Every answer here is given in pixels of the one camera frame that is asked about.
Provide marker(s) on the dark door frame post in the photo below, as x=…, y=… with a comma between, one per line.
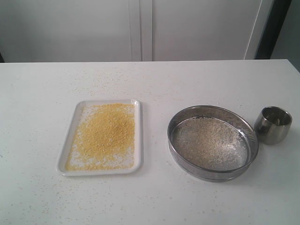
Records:
x=272, y=29

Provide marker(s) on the yellow and white grain mix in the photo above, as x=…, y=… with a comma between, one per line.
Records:
x=211, y=144

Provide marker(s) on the stainless steel cup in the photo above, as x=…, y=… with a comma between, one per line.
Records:
x=272, y=125

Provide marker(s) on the yellow millet in tray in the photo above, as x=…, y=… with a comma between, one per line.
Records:
x=104, y=139

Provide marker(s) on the round steel mesh sieve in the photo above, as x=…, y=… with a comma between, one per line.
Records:
x=201, y=111

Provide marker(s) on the white square tray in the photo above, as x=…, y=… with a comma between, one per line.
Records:
x=138, y=152

